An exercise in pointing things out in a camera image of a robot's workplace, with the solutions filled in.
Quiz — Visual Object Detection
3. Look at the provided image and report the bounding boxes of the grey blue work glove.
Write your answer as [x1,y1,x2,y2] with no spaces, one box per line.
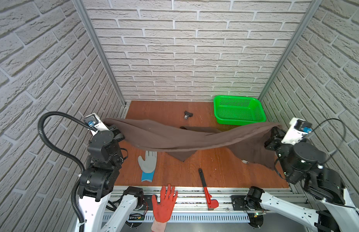
[138,151,157,182]

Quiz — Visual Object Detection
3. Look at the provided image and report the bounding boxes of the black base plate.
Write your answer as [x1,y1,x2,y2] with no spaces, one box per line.
[118,195,157,211]
[231,195,267,213]

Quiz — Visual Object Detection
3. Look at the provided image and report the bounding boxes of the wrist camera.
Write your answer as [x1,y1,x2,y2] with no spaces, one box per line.
[83,113,109,136]
[281,118,313,145]

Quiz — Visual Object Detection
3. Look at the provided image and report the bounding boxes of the red work glove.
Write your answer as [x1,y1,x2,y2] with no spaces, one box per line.
[151,184,178,223]

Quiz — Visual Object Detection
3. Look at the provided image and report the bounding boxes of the aluminium mounting rail frame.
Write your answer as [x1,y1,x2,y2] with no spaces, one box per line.
[66,186,319,232]

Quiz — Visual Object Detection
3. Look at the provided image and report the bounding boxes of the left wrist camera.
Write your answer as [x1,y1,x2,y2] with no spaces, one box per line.
[83,113,109,136]

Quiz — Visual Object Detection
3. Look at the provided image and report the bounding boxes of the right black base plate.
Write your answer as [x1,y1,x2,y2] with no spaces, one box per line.
[231,195,267,213]

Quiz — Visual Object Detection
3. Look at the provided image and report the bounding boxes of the small black clamp part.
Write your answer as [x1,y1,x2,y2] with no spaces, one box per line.
[184,111,193,120]

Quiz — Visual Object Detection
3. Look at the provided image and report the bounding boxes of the red black pipe wrench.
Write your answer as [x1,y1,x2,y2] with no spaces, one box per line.
[198,168,219,210]

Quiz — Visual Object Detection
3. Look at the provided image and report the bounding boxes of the green plastic basket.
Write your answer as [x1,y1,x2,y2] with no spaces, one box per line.
[213,95,266,126]

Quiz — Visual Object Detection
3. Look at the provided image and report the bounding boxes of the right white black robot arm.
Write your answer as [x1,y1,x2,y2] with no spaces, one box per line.
[245,127,359,232]

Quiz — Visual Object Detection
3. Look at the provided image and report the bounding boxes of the brown trousers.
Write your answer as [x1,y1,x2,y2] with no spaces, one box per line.
[103,119,281,170]

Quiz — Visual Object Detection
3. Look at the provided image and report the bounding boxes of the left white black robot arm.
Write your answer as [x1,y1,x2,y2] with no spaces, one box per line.
[75,127,144,232]

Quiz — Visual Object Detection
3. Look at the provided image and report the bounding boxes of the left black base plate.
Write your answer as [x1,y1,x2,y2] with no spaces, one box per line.
[118,195,157,211]

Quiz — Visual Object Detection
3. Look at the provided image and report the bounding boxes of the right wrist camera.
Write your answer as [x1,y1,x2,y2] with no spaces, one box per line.
[281,118,313,145]

